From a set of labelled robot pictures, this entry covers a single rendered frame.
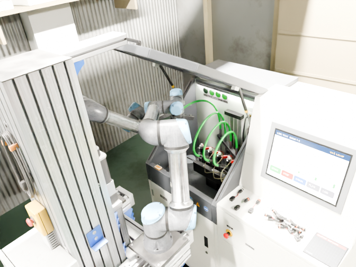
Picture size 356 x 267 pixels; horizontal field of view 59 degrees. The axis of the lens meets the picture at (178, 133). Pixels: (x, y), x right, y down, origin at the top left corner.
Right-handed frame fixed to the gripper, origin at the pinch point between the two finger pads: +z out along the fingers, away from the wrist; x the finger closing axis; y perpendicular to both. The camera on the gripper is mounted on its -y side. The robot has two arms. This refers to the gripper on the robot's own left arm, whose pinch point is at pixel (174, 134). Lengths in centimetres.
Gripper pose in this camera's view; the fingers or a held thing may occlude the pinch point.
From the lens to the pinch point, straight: 215.0
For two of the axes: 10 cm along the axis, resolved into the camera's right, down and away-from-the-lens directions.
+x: 1.1, 3.0, -9.5
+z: 7.7, 5.8, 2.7
